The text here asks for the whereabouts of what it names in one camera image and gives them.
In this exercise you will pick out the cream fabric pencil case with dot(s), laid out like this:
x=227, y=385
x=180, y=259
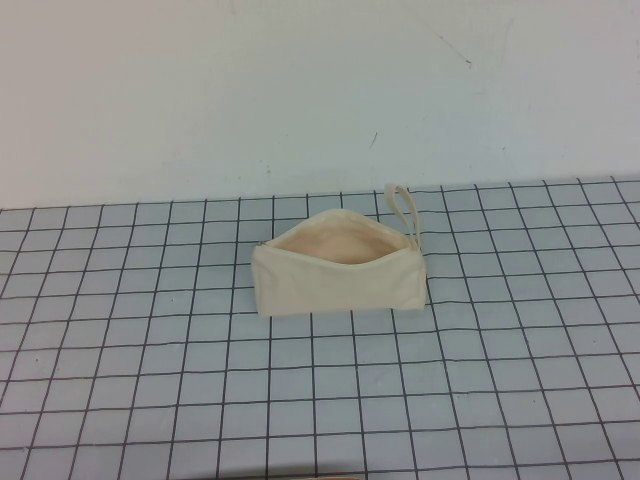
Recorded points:
x=340, y=290

